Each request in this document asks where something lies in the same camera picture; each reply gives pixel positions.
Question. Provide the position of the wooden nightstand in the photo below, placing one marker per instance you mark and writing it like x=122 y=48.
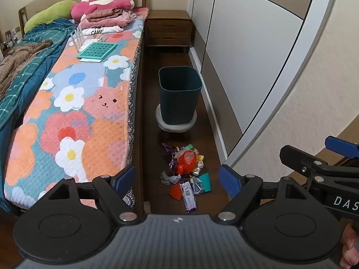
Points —
x=168 y=30

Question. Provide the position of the pink plush toy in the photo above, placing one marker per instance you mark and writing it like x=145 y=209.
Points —
x=103 y=5

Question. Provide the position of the teal game board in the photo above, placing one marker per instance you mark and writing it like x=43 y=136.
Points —
x=96 y=50

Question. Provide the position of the white printed t-shirt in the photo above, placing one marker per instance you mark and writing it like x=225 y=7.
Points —
x=109 y=30

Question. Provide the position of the teal plaid quilt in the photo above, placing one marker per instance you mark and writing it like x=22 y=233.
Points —
x=16 y=89

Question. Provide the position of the white rack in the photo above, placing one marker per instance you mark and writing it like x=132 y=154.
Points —
x=77 y=40

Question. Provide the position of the green pillow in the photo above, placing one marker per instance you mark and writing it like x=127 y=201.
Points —
x=47 y=14

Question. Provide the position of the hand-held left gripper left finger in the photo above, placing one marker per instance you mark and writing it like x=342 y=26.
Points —
x=124 y=178

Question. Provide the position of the orange textured wrapper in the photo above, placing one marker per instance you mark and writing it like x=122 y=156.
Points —
x=175 y=192

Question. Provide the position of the dark teal trash bin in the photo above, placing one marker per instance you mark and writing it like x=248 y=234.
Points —
x=179 y=98

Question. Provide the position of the white paper ball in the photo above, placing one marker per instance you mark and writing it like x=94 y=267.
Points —
x=199 y=168

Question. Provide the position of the blue white plastic wrapper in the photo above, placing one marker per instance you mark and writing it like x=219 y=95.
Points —
x=197 y=186

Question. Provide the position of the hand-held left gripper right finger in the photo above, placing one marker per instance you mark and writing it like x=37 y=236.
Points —
x=228 y=183

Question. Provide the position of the pink fleece garment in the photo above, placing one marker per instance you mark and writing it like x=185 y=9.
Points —
x=123 y=19

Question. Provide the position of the white beige wardrobe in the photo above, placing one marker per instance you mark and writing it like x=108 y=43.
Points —
x=252 y=47

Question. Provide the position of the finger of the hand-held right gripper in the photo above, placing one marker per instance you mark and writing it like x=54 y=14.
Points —
x=340 y=147
x=294 y=157

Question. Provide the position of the mauve folded garment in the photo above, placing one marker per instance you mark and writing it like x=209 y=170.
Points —
x=103 y=15

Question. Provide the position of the white stool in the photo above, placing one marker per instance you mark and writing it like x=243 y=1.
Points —
x=174 y=127

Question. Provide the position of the purple chip bag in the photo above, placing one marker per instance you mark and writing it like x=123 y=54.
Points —
x=169 y=147

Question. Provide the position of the white purple snack wrapper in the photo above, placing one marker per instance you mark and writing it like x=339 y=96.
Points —
x=188 y=197

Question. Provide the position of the person's right hand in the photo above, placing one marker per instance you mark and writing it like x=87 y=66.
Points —
x=350 y=246

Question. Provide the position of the red plastic bag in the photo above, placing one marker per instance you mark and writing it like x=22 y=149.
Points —
x=186 y=159

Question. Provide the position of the teal paper wrapper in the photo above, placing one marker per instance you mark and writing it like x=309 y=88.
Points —
x=206 y=182

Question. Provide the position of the floral printed blanket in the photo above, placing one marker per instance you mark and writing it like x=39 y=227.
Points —
x=92 y=89

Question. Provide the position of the green bottle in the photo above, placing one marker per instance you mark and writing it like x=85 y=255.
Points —
x=189 y=146

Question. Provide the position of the brown fleece blanket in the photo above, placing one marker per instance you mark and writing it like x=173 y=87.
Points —
x=16 y=58

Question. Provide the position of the grey tissue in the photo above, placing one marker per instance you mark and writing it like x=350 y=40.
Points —
x=169 y=178

